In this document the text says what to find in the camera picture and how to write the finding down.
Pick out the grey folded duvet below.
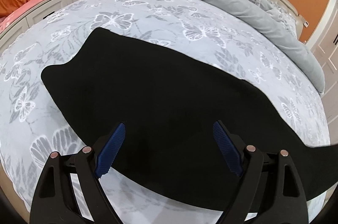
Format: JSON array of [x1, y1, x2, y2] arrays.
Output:
[[202, 0, 325, 94]]

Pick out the black pants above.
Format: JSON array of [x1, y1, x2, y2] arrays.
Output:
[[41, 28, 337, 211]]

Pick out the butterfly print bed sheet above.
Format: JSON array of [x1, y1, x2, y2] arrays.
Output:
[[1, 0, 330, 211]]

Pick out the white wardrobe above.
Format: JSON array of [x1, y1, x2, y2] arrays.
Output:
[[312, 3, 337, 144]]

